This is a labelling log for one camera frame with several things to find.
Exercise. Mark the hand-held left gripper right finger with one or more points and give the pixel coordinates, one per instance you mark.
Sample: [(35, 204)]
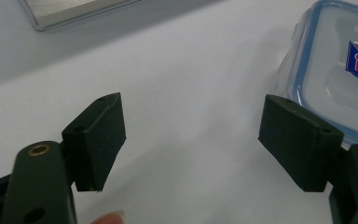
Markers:
[(298, 146)]

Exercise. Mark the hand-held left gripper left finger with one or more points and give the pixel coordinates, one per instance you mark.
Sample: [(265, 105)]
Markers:
[(93, 143)]

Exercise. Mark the clear blue-rimmed plastic container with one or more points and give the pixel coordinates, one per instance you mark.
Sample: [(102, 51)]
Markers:
[(332, 68)]

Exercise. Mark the silver metal tray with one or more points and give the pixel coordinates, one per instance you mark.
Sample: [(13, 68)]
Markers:
[(71, 11)]

